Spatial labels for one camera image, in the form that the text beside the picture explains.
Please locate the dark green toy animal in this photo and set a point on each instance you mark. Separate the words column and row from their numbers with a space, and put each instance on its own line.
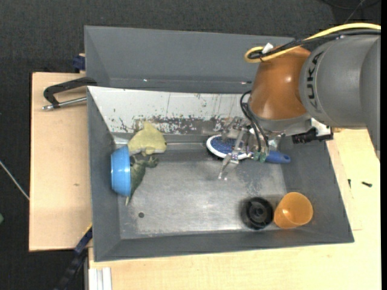
column 137, row 172

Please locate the black round lid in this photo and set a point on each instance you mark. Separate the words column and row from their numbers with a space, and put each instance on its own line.
column 257, row 213

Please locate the grey metal bin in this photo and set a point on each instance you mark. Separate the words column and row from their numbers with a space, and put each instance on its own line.
column 187, row 198

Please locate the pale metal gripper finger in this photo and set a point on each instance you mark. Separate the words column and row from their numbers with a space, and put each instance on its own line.
column 223, row 168
column 232, row 165

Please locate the blue and white brush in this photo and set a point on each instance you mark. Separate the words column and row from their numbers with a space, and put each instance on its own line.
column 219, row 145

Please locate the blue plastic bowl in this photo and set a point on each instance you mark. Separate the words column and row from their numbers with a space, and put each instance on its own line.
column 120, row 171

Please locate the yellow-green soft toy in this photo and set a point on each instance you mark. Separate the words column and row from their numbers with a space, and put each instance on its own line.
column 148, row 139

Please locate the small black screw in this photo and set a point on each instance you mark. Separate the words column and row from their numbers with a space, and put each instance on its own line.
column 367, row 184

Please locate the brown cardboard board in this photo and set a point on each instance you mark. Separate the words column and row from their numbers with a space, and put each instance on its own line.
column 57, row 162

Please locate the orange plastic cup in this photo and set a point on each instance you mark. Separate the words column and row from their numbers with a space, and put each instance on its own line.
column 294, row 211

